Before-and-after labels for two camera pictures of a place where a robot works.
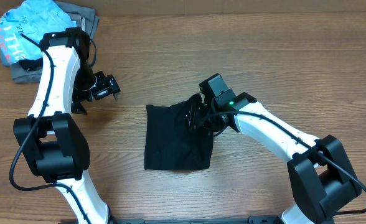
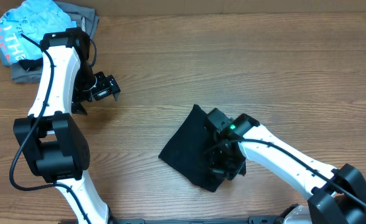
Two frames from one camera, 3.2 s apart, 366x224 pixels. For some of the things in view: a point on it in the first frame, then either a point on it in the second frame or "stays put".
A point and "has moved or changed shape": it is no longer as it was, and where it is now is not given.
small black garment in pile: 34,65 stays put
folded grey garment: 84,17 stays put
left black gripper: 108,85 stays put
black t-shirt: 170,144 has moved or changed shape
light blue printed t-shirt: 20,28 stays put
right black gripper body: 212,120 → 225,163
